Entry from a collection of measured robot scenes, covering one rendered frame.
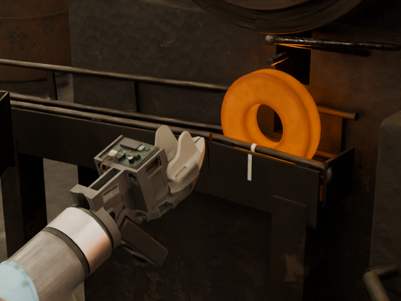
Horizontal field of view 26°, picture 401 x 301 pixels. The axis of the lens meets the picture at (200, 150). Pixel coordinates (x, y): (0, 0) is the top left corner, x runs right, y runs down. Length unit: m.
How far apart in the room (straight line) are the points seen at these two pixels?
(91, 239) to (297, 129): 0.38
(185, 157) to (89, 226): 0.17
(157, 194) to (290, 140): 0.26
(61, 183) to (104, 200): 1.96
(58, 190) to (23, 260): 1.94
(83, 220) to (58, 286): 0.08
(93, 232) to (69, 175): 2.03
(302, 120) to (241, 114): 0.10
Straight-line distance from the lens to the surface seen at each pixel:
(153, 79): 1.45
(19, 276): 0.95
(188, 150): 1.09
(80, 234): 0.98
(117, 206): 1.03
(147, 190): 1.03
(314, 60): 1.27
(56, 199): 2.83
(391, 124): 1.11
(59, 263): 0.96
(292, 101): 1.21
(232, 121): 1.29
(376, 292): 1.13
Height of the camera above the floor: 1.16
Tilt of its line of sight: 21 degrees down
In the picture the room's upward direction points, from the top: straight up
